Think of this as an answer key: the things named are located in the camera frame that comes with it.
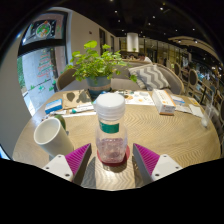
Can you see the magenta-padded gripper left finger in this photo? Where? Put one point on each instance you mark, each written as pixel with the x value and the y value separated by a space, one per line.
pixel 76 159

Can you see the green potted plant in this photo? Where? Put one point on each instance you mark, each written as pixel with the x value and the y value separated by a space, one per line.
pixel 96 65

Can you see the group of dining chairs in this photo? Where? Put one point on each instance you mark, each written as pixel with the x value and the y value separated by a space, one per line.
pixel 193 78

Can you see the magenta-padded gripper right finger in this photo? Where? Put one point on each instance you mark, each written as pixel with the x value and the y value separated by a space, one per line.
pixel 148 159

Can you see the white cylindrical column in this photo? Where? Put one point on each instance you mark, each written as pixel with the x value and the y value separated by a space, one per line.
pixel 132 42

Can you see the tan upholstered chair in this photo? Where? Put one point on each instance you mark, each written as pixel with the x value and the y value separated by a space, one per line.
pixel 65 80

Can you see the window with festive stickers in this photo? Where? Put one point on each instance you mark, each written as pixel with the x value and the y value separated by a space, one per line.
pixel 38 70

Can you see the clear drinking glass with straw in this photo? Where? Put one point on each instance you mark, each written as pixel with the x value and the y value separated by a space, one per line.
pixel 205 121

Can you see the clear white-capped water bottle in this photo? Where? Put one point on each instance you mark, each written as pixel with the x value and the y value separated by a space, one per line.
pixel 111 143

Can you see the small blue white box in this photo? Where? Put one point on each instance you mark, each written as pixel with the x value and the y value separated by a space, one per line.
pixel 53 106

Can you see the person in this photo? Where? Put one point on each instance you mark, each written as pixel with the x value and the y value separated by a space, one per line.
pixel 145 59

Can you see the printed paper menu sheet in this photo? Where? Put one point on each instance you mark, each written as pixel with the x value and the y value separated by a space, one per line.
pixel 138 98

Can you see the pale ceramic cup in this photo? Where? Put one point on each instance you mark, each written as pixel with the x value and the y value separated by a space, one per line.
pixel 51 136

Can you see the brown kraft notebook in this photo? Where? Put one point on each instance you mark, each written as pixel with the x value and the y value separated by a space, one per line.
pixel 76 99

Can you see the grey zigzag cushion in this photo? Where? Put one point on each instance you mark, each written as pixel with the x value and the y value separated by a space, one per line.
pixel 150 77

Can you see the white green tube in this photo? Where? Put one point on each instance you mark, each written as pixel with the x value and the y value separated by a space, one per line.
pixel 83 109

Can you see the blue white leaflet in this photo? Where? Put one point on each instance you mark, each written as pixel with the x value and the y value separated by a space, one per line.
pixel 178 100

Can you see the group of ceiling spotlights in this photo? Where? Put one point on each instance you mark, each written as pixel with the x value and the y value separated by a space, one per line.
pixel 161 8

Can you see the white paper napkin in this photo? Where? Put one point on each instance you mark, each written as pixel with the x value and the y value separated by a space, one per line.
pixel 195 110

